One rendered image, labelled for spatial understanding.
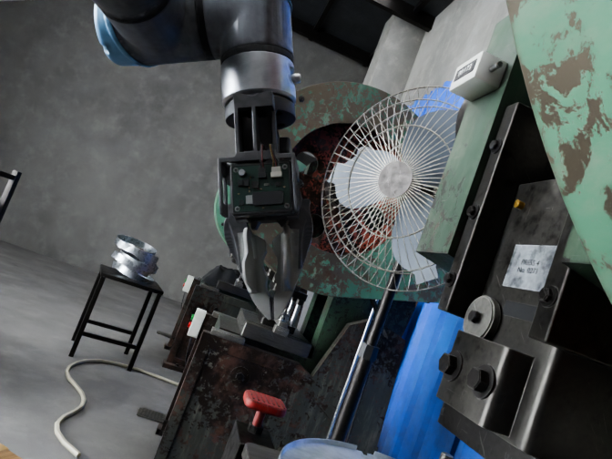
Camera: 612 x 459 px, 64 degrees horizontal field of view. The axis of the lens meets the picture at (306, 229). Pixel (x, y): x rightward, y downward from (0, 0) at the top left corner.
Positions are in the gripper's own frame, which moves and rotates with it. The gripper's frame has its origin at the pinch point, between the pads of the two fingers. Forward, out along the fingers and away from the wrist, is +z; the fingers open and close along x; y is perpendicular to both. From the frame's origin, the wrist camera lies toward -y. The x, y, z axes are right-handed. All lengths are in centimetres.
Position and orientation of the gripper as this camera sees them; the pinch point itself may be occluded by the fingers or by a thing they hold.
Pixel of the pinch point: (272, 306)
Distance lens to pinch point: 50.4
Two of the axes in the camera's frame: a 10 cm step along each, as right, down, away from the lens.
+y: -0.5, -1.1, -9.9
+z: 0.6, 9.9, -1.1
